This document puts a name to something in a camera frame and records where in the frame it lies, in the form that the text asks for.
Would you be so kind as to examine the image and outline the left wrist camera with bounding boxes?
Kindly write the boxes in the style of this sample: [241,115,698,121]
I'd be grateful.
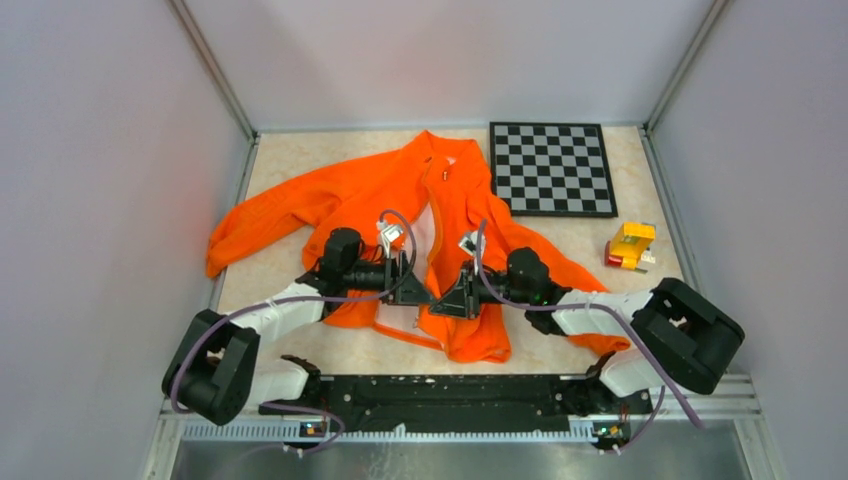
[376,220,405,253]

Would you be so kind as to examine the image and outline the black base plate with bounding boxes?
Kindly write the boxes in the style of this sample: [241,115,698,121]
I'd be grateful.
[294,374,653,433]

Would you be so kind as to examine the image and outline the yellow red toy blocks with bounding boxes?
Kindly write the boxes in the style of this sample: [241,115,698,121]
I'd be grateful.
[604,222,657,273]

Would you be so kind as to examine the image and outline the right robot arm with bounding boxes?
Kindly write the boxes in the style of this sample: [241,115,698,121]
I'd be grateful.
[429,247,746,425]

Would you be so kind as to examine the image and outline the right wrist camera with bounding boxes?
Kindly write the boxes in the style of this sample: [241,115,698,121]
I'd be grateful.
[458,231,486,258]

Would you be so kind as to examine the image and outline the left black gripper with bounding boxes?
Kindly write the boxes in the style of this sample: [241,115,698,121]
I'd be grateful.
[343,250,436,306]

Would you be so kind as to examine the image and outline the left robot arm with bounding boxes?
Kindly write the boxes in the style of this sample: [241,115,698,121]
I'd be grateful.
[162,225,435,425]

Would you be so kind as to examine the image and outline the black white checkerboard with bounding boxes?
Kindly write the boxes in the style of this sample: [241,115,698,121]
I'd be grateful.
[488,121,618,218]

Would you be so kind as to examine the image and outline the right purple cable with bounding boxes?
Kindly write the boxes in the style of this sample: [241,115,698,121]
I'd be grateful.
[474,219,705,455]

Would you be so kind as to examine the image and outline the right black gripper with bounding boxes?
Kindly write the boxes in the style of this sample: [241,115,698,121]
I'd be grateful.
[430,259,532,321]

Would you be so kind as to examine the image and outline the orange zip jacket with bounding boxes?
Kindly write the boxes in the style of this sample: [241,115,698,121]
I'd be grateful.
[205,129,632,365]

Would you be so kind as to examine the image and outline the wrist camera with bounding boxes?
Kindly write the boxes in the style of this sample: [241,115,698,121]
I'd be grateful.
[376,220,405,253]
[458,231,486,258]

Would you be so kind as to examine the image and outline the aluminium front rail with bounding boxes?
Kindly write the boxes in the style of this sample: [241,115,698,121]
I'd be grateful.
[158,374,763,446]

